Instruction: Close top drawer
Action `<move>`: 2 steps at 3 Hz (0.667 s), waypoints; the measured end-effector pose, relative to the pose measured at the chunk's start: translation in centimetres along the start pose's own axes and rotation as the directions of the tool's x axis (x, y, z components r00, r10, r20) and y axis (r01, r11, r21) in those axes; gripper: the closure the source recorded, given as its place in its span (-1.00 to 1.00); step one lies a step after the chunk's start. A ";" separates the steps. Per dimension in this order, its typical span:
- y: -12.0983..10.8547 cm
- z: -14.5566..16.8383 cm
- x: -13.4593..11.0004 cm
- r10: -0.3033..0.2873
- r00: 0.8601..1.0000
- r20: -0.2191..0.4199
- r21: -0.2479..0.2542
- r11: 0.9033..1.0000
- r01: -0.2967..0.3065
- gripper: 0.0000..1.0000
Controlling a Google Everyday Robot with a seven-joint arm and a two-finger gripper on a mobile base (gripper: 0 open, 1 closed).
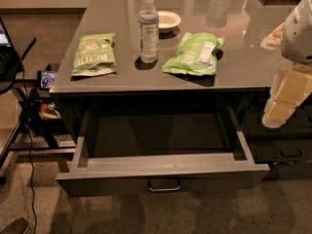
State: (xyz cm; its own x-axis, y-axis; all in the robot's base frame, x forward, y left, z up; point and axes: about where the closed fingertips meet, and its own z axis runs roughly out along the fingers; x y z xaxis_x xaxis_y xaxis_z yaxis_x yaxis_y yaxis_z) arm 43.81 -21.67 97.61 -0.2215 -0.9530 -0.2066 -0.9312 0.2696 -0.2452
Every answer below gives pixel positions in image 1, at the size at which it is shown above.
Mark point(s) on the white bowl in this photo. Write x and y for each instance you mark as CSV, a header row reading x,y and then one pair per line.
x,y
168,21

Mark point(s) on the green chip bag left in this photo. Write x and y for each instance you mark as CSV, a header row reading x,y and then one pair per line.
x,y
94,56

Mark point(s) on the grey drawer cabinet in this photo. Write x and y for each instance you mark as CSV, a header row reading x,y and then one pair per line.
x,y
225,98

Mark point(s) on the black laptop stand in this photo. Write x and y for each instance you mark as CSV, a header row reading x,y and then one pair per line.
x,y
26,91

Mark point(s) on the clear water bottle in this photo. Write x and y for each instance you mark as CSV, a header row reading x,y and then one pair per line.
x,y
149,31

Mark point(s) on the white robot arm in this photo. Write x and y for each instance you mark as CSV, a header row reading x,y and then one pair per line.
x,y
296,42

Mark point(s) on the grey top drawer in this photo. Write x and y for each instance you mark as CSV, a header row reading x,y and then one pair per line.
x,y
178,151

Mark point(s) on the colourful items on shelf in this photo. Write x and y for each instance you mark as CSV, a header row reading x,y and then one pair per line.
x,y
47,111

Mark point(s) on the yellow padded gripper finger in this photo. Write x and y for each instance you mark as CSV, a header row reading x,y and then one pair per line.
x,y
289,90

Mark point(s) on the black laptop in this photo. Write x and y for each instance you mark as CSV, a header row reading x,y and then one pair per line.
x,y
9,58

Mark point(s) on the dark shoe tip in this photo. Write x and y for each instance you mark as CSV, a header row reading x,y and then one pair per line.
x,y
19,226

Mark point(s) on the smartphone with lit screen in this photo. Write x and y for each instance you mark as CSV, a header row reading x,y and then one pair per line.
x,y
46,79

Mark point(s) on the green snack bag right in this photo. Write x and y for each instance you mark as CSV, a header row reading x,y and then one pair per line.
x,y
196,55

